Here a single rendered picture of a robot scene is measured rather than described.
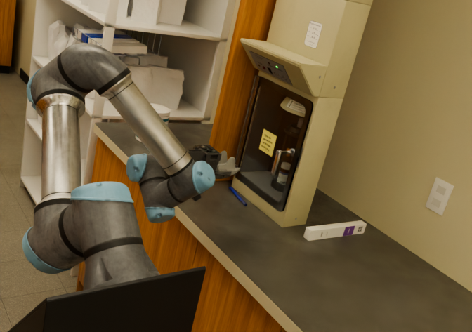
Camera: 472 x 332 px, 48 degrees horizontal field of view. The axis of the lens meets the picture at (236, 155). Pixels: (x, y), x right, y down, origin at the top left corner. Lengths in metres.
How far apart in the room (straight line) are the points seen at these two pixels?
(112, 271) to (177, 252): 0.92
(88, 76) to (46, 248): 0.41
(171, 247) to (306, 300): 0.63
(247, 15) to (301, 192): 0.64
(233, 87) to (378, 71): 0.56
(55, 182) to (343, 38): 0.96
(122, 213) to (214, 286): 0.74
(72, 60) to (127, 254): 0.51
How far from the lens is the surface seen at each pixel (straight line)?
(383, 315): 1.58
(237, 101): 1.98
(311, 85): 1.66
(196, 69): 3.07
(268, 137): 1.86
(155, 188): 1.43
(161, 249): 2.01
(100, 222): 1.04
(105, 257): 1.03
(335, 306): 1.54
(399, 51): 2.06
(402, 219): 2.05
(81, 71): 1.31
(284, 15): 1.85
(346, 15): 1.68
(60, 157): 1.25
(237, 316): 1.66
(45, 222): 1.17
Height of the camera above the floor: 1.75
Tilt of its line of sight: 20 degrees down
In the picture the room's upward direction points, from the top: 13 degrees clockwise
